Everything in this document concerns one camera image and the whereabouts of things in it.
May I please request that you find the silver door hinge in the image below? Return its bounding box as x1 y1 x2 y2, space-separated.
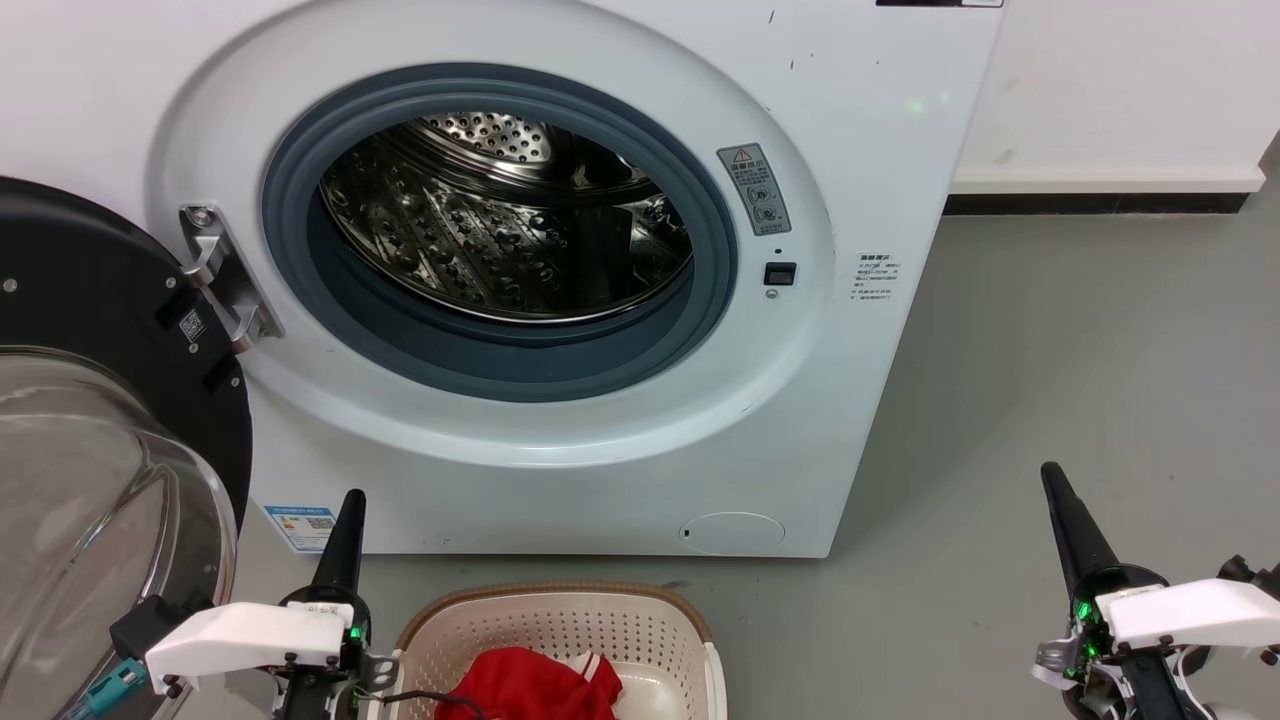
179 204 285 354

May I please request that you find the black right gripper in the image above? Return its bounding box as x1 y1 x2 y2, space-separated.
1032 461 1203 720

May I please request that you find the black glass washer door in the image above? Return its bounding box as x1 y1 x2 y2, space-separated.
0 177 254 720

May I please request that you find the black baseboard strip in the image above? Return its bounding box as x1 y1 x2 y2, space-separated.
944 193 1252 217

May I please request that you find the small white text sticker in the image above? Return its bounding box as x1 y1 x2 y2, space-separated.
851 252 902 304

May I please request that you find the red and white garment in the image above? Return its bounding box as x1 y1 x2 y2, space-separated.
435 647 624 720

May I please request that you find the beige perforated laundry basket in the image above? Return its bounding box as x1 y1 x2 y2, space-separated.
385 582 729 720

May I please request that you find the white front-load washing machine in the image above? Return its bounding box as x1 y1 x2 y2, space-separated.
0 0 1006 559

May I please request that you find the thin black cable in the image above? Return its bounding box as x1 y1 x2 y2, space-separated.
375 689 491 720

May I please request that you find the teal cable connector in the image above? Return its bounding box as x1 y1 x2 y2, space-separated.
65 658 149 720

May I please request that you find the blue energy label sticker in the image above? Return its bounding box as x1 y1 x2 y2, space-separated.
264 505 339 555

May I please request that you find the round white filter cover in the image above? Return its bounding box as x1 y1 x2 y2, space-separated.
679 512 787 557

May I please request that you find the grey warning sticker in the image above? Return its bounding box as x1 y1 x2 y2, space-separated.
717 143 792 238

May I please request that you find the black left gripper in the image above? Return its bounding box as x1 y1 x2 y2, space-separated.
273 489 401 720

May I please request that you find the grey rubber door gasket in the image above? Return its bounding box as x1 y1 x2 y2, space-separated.
262 63 740 404

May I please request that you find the stainless steel washing machine drum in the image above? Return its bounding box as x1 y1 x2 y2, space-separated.
320 112 695 324

